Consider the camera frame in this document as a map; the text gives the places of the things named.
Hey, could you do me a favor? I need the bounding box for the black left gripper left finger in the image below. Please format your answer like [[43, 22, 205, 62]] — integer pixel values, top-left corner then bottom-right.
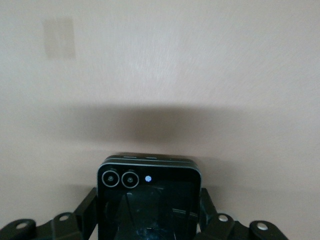
[[0, 187, 98, 240]]

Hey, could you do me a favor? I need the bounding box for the brown tape patch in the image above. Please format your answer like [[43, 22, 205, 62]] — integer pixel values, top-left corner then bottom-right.
[[43, 17, 76, 61]]

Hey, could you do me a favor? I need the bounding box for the black flip phone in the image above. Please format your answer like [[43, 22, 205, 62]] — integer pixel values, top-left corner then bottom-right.
[[97, 154, 202, 240]]

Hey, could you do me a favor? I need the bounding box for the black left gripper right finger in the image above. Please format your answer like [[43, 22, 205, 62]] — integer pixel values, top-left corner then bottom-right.
[[197, 187, 296, 240]]

